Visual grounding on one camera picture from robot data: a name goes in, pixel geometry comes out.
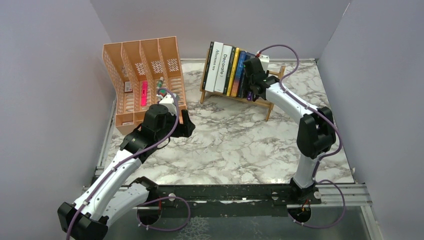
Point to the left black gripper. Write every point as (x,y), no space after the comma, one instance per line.
(185,129)

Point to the blue orange book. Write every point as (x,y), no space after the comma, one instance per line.
(238,73)

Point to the yellow book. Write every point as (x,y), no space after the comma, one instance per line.
(233,71)

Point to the floral purple book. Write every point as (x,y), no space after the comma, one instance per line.
(242,88)

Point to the purple Treehouse book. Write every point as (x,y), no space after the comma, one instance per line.
(249,96)

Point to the white Afternoon tea book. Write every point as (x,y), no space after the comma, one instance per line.
(214,62)

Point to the black Moon and Sixpence book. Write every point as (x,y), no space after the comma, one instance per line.
(206,84)

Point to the white Decorate Furniture book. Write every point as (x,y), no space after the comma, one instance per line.
(223,69)

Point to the dark green book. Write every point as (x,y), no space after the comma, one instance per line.
(230,70)

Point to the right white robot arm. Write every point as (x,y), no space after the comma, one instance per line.
(315,134)

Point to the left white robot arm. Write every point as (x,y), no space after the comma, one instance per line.
(90,216)

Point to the pink highlighter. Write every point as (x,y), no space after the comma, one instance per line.
(144,93)

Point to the green glue bottle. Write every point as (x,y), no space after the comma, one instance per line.
(160,82)

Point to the small red white box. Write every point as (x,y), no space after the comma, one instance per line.
(127,87)

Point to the orange plastic file organizer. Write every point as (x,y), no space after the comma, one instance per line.
(137,61)

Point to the wooden book rack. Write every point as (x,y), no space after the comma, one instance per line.
(259,102)

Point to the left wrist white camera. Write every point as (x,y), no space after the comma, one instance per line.
(170,102)

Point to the black metal base rail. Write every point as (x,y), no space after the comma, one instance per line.
(204,201)

